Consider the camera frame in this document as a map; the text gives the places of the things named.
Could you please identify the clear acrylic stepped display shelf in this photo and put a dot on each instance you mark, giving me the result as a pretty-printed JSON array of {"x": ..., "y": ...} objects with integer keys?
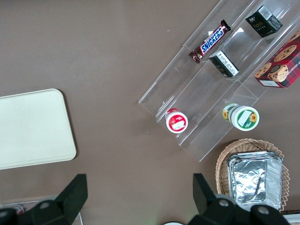
[{"x": 211, "y": 89}]

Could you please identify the green-lidded sunflower cup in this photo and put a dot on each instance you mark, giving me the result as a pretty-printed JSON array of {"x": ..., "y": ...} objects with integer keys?
[{"x": 242, "y": 116}]

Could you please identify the black box with Face print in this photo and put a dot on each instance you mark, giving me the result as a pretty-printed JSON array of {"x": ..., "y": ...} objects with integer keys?
[{"x": 263, "y": 21}]

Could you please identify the black box with white label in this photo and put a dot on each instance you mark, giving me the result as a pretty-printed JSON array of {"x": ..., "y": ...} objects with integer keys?
[{"x": 223, "y": 63}]

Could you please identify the Snickers chocolate bar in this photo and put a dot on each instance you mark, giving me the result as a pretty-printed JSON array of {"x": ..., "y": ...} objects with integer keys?
[{"x": 210, "y": 41}]

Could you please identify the stacked aluminium foil trays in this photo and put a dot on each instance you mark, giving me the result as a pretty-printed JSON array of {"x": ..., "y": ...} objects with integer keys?
[{"x": 254, "y": 179}]

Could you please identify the red tartan cookie box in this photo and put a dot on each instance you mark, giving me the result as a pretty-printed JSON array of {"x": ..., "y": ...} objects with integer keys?
[{"x": 281, "y": 64}]

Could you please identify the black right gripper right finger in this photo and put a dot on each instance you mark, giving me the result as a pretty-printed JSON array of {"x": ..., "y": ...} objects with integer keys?
[{"x": 206, "y": 199}]

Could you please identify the red-lidded small cup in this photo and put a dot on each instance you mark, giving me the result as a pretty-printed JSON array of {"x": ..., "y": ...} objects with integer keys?
[{"x": 176, "y": 120}]

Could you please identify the cream plastic tray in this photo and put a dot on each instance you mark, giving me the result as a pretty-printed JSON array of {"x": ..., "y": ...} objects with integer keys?
[{"x": 32, "y": 127}]

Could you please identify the woven wicker basket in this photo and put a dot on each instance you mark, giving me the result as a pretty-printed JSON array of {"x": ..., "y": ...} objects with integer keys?
[{"x": 221, "y": 164}]

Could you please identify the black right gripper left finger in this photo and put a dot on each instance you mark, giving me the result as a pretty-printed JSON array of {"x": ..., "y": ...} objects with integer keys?
[{"x": 70, "y": 199}]

